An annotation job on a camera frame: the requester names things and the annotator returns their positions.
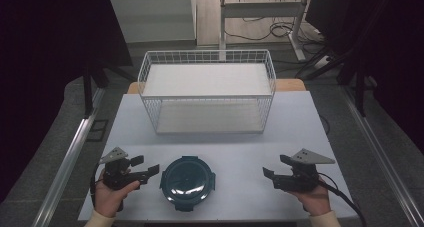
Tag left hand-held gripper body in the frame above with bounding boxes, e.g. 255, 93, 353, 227
99, 146, 148, 192

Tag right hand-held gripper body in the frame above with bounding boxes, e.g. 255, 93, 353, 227
273, 148, 336, 193

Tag dark green round lidded container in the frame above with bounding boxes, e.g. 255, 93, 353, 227
158, 154, 217, 212

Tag white wire two-tier rack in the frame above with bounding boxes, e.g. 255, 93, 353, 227
136, 49, 277, 136

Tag person's right hand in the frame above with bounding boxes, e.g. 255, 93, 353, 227
287, 176, 332, 218

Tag person's left hand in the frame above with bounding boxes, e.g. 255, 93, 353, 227
93, 172, 141, 219

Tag black floor grate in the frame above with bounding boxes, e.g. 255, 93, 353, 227
85, 119, 110, 143

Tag black metal stand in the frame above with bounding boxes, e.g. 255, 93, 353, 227
81, 61, 136, 119
294, 0, 391, 118

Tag white power strip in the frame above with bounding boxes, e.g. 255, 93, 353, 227
312, 54, 335, 70

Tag dark curtain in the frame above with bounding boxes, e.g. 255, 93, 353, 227
0, 0, 134, 205
304, 0, 424, 155

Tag grey cabinet panel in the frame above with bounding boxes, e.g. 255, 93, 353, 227
108, 0, 198, 44

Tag aluminium rail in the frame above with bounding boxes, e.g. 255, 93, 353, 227
339, 86, 424, 227
30, 86, 107, 227

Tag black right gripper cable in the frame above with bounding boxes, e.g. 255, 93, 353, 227
316, 172, 368, 227

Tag black floor cables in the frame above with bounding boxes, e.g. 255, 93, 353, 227
223, 17, 323, 46

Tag white metal desk frame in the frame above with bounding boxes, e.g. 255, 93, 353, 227
218, 0, 313, 62

